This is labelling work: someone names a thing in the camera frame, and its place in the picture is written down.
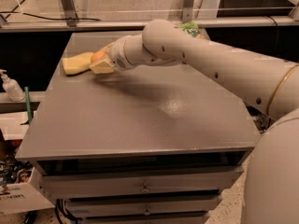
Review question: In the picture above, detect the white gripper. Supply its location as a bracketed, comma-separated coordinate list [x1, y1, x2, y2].
[90, 35, 137, 74]

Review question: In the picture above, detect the orange fruit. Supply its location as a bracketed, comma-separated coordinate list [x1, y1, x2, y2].
[91, 50, 106, 63]

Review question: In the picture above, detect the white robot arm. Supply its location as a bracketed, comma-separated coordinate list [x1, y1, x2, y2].
[91, 20, 299, 224]

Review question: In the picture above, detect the yellow sponge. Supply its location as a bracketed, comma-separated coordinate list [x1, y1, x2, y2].
[62, 52, 93, 76]

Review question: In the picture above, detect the green stick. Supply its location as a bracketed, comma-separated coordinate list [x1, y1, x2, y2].
[24, 87, 33, 125]

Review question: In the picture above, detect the green chip bag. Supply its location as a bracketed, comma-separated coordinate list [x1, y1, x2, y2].
[178, 21, 205, 38]

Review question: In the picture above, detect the white pump bottle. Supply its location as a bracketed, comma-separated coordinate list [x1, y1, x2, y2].
[0, 69, 25, 102]

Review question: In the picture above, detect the grey drawer cabinet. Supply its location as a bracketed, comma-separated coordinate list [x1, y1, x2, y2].
[15, 29, 263, 224]

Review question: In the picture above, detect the top drawer knob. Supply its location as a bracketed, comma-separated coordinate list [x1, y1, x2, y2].
[140, 184, 150, 193]

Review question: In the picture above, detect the drawer knob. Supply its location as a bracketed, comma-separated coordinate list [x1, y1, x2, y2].
[143, 209, 151, 216]
[140, 184, 150, 193]

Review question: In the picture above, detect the middle drawer knob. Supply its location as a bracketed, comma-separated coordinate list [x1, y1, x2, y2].
[143, 209, 151, 216]

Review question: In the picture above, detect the white cardboard box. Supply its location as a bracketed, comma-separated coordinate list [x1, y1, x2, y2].
[0, 168, 54, 215]

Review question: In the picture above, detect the black cable on floor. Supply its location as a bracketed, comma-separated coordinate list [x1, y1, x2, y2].
[0, 11, 102, 22]

